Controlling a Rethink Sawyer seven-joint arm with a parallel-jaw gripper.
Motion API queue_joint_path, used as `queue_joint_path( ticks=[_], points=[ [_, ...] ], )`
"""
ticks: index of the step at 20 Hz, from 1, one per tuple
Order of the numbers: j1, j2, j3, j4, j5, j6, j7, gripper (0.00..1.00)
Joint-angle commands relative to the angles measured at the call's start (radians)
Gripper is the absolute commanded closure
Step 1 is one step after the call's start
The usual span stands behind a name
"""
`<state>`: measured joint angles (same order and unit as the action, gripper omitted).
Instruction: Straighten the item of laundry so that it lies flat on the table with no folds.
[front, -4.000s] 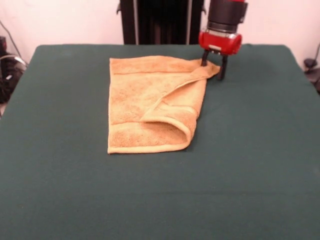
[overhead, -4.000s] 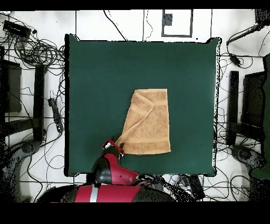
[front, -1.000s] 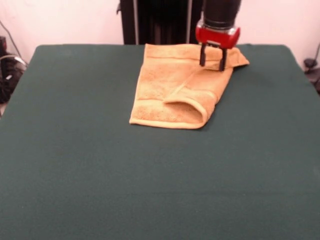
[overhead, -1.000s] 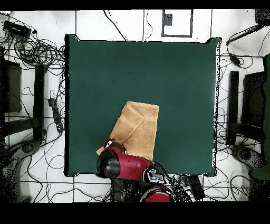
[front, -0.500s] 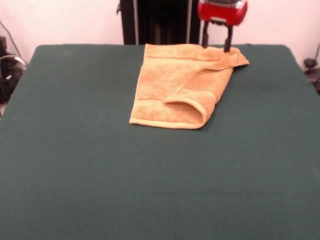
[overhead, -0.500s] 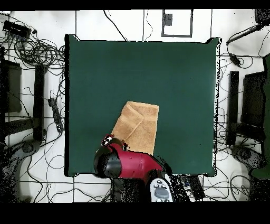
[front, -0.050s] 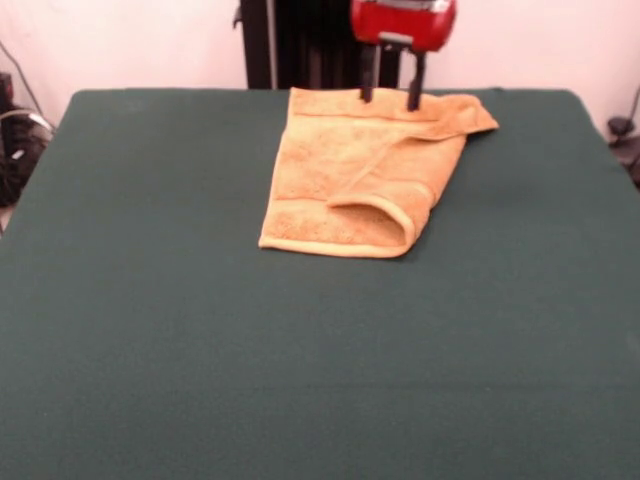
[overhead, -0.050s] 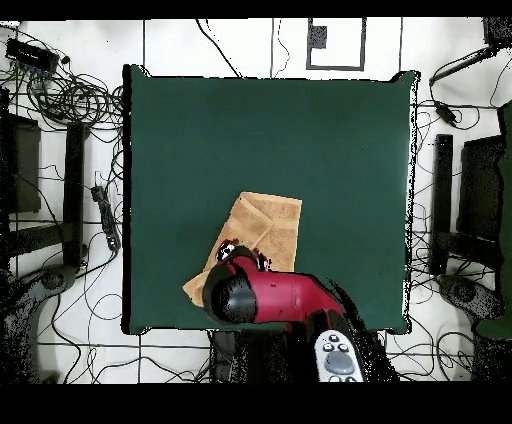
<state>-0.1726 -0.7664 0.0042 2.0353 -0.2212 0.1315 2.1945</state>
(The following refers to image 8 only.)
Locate black power strip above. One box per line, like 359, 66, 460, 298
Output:
90, 184, 122, 252

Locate black frame bar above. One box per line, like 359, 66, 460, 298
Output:
429, 133, 454, 275
62, 121, 90, 267

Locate black slanted rod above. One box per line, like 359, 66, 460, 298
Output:
428, 44, 499, 87

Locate black power adapter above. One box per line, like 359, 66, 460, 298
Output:
434, 100, 459, 127

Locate black network switch box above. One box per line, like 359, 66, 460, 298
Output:
5, 37, 60, 73

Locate black speckled box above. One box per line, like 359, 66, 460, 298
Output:
482, 16, 512, 49

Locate orange terry towel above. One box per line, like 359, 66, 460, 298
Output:
182, 190, 303, 308

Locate dark green table cloth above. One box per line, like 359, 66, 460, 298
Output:
121, 63, 419, 335

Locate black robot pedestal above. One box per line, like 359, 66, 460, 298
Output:
209, 329, 317, 383

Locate dark boxy cabinet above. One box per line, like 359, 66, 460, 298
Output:
0, 113, 42, 215

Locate black cable tangle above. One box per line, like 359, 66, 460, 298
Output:
0, 23, 125, 133

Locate grey square floor frame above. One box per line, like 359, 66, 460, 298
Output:
306, 17, 367, 72

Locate black flat panel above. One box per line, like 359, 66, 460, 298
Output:
457, 135, 506, 241

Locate black stand base with cables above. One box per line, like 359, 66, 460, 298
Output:
435, 273, 503, 321

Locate grey round-headed stand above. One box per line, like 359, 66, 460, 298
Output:
0, 263, 81, 383

